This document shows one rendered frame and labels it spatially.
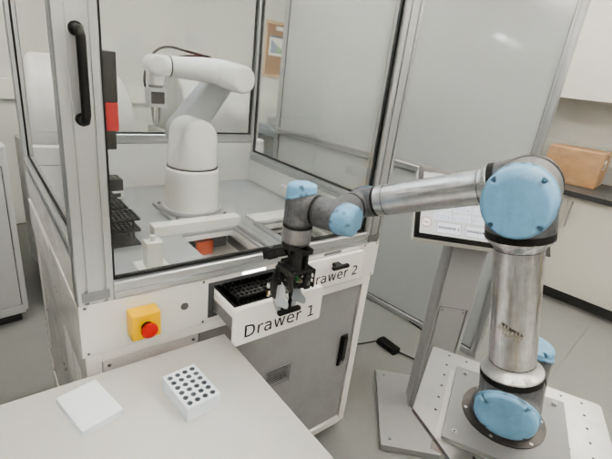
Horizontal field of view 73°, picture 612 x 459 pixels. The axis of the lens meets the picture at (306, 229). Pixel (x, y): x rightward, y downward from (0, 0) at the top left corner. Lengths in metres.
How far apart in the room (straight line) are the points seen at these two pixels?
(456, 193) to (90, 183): 0.77
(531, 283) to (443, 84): 1.94
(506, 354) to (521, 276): 0.16
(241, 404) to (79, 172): 0.63
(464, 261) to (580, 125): 2.75
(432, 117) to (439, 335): 1.30
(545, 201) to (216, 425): 0.79
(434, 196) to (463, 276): 0.97
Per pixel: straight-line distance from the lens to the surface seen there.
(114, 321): 1.14
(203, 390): 1.05
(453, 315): 1.96
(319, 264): 1.37
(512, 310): 0.84
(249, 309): 1.09
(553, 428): 1.24
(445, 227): 1.69
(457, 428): 1.13
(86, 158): 0.97
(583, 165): 3.96
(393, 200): 0.98
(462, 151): 2.56
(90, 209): 1.00
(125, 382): 1.15
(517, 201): 0.75
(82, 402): 1.10
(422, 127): 2.68
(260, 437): 1.00
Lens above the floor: 1.51
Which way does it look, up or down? 21 degrees down
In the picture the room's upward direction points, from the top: 7 degrees clockwise
